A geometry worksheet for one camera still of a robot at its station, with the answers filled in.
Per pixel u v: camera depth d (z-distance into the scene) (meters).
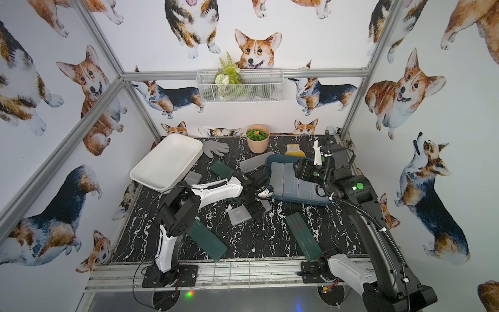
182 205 0.50
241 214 0.89
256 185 0.75
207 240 0.82
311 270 0.74
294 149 1.13
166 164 1.07
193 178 1.00
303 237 0.82
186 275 0.74
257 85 0.93
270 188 0.84
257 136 1.06
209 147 1.13
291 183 0.98
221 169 1.06
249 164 1.07
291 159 1.06
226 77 0.82
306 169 0.59
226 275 0.75
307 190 0.94
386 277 0.38
